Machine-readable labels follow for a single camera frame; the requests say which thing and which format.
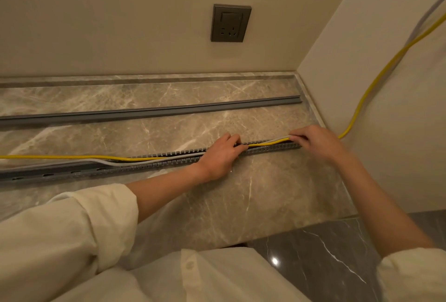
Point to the person's left hand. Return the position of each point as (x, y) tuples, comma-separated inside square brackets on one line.
[(217, 160)]

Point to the person's right hand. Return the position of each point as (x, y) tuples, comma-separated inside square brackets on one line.
[(322, 145)]

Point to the person's left fingers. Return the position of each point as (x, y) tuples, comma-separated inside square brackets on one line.
[(234, 143)]

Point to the person's right fingers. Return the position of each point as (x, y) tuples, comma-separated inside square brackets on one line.
[(299, 137)]

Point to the person's left forearm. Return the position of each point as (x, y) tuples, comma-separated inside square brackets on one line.
[(167, 190)]

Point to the person's right forearm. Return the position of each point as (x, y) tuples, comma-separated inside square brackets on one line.
[(379, 204)]

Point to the white shirt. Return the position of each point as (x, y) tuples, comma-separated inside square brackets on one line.
[(69, 242)]

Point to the dark grey wall socket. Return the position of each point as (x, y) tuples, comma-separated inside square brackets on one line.
[(230, 23)]

